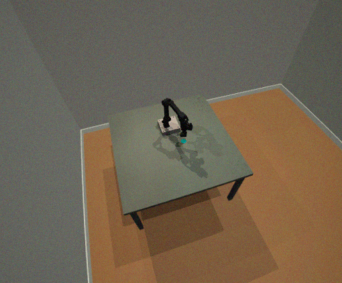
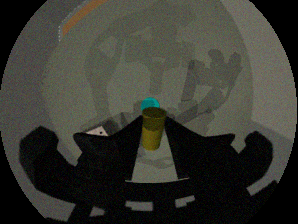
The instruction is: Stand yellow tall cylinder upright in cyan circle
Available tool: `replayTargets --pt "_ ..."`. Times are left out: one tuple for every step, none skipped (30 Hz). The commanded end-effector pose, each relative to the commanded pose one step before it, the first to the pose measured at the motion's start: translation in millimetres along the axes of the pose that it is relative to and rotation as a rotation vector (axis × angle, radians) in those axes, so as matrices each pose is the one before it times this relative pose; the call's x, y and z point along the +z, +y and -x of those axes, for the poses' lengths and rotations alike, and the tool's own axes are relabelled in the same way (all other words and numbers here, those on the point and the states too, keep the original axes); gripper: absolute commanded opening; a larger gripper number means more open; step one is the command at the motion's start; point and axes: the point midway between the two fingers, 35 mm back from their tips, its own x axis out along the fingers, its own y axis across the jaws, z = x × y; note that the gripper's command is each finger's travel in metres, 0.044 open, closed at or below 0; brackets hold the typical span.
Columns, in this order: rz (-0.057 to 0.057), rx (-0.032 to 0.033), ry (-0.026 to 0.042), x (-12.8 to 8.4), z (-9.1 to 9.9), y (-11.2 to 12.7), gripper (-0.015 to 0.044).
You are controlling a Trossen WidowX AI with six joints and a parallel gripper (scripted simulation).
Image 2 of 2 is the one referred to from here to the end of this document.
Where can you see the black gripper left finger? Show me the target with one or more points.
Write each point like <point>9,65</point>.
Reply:
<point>122,146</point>

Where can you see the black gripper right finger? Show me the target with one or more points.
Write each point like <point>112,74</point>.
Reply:
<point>188,147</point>

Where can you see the yellow cylinder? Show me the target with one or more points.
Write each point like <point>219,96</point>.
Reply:
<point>153,121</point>

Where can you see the cyan circle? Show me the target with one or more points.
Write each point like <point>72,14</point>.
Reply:
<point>147,103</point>

